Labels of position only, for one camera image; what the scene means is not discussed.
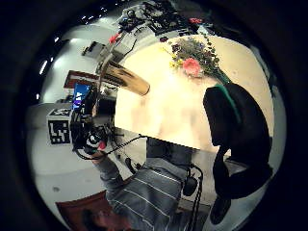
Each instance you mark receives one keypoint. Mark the gold metal vase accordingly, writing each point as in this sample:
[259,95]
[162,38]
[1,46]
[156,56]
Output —
[128,78]

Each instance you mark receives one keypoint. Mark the pink flower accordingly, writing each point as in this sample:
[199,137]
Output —
[192,66]

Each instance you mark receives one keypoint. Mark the bunch of mixed flowers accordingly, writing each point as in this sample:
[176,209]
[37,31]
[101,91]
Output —
[205,53]

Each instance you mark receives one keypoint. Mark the red flower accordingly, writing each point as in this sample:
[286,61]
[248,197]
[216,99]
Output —
[195,20]
[114,38]

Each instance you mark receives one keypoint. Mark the the person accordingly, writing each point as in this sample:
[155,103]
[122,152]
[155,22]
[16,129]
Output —
[150,195]

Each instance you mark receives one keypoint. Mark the black equipment clutter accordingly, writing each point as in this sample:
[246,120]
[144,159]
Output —
[160,17]

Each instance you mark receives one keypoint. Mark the blue lit screen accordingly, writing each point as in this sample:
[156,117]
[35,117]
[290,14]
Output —
[80,93]

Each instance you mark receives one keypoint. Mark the white marker cube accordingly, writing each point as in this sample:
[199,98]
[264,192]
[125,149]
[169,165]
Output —
[59,130]

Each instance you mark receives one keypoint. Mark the red-brown board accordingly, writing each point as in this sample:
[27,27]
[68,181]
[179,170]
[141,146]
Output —
[77,211]

